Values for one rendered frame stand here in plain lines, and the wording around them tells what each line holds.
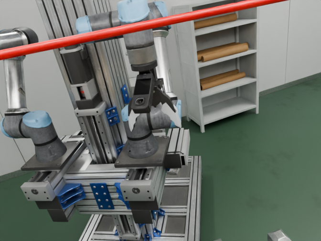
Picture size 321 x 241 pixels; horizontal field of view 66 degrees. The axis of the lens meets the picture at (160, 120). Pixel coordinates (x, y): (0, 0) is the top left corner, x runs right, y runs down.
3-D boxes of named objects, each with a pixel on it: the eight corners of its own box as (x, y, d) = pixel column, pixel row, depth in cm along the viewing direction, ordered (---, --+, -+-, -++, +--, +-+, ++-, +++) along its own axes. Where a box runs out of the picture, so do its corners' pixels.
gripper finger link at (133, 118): (136, 124, 79) (148, 101, 74) (131, 133, 73) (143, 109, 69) (127, 119, 78) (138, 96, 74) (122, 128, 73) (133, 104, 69)
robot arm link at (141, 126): (128, 126, 119) (121, 101, 113) (155, 123, 117) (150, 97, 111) (123, 139, 108) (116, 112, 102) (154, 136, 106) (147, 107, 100)
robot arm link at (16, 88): (21, 140, 118) (10, 23, 113) (-2, 140, 122) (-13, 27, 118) (41, 136, 129) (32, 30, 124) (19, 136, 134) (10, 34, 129)
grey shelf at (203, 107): (187, 120, 362) (172, 6, 294) (239, 103, 384) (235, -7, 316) (202, 133, 324) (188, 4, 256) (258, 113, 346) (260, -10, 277)
